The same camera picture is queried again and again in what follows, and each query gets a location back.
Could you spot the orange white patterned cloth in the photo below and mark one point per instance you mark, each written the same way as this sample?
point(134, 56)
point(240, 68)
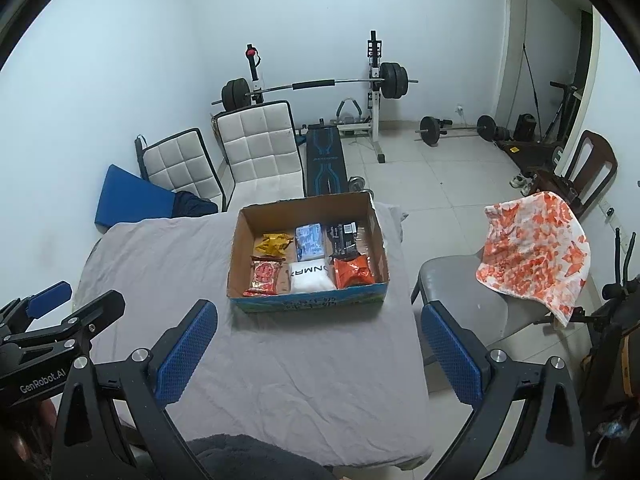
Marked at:
point(536, 249)

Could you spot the grey table cloth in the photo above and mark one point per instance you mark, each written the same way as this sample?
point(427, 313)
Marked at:
point(341, 386)

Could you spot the open cardboard box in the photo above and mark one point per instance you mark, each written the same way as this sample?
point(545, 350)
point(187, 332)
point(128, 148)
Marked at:
point(285, 216)

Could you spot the chrome dumbbell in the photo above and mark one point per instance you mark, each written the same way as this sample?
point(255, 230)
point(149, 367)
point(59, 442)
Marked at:
point(358, 184)

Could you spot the barbell on rack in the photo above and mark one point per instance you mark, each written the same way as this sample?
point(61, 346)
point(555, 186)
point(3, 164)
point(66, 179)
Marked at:
point(392, 81)

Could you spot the left white quilted chair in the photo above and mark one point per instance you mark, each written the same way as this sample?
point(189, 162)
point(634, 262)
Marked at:
point(181, 163)

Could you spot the yellow snack packet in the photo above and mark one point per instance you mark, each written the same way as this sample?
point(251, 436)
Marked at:
point(274, 245)

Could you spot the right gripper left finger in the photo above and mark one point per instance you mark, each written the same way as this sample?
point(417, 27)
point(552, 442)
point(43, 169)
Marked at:
point(89, 442)

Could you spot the grey plastic chair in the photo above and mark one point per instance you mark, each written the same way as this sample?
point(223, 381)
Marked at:
point(490, 315)

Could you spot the right white quilted chair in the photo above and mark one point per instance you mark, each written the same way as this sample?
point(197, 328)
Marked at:
point(261, 152)

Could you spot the red candy packet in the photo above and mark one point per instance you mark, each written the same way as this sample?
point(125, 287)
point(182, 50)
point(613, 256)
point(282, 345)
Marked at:
point(265, 277)

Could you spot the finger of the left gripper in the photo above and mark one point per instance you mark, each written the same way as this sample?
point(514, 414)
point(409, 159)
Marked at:
point(18, 314)
point(72, 336)

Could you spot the black snack packet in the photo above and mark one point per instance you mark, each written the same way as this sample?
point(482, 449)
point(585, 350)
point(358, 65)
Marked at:
point(343, 238)

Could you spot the blue cushion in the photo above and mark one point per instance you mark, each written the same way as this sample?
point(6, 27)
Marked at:
point(127, 198)

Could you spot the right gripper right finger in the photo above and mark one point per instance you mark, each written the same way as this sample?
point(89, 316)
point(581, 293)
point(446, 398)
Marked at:
point(547, 442)

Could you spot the dark navy cloth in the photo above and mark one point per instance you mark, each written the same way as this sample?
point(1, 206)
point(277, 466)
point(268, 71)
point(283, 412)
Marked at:
point(188, 205)

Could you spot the orange snack packet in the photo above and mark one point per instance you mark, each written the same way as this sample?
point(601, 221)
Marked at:
point(352, 272)

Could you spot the barbell on floor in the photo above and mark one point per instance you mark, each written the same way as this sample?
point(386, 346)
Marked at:
point(431, 130)

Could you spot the white quilted chair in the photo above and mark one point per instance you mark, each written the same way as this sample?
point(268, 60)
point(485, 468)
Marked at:
point(181, 163)
point(261, 152)

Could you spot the black blue weight bench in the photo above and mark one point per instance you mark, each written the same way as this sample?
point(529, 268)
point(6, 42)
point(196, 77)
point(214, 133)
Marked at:
point(325, 164)

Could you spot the blue wet wipes pack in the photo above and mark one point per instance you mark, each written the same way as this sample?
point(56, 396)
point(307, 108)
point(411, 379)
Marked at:
point(309, 242)

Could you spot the white squat rack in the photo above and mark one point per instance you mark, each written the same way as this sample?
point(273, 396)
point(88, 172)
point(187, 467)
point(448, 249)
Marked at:
point(369, 127)

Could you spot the white tissue pack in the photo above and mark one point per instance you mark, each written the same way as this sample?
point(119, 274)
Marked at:
point(310, 276)

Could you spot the brown wooden chair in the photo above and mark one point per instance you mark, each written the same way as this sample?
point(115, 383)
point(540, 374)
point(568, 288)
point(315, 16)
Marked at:
point(592, 168)

